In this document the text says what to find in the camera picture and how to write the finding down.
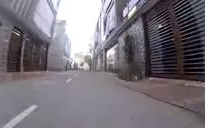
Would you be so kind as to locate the distant pale building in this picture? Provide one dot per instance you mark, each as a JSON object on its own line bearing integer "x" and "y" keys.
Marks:
{"x": 79, "y": 60}

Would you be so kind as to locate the small bare tree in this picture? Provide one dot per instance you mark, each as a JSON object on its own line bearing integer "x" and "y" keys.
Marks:
{"x": 128, "y": 56}

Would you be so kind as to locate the grey asphalt road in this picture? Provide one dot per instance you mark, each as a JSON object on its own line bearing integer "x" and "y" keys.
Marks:
{"x": 100, "y": 100}

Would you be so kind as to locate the pale grey building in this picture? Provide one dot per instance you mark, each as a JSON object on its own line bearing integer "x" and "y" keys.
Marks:
{"x": 59, "y": 46}

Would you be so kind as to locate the brick building with slatted shutters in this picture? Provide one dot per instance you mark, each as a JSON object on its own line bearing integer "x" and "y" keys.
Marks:
{"x": 163, "y": 40}

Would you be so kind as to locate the reddish brick pavement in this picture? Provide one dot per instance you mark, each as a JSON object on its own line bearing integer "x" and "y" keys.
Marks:
{"x": 13, "y": 76}
{"x": 176, "y": 91}

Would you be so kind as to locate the brick building with dark shutters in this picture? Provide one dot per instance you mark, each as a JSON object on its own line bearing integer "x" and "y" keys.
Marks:
{"x": 16, "y": 36}

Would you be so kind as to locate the white dashed road line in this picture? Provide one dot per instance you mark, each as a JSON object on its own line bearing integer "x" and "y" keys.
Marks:
{"x": 20, "y": 116}

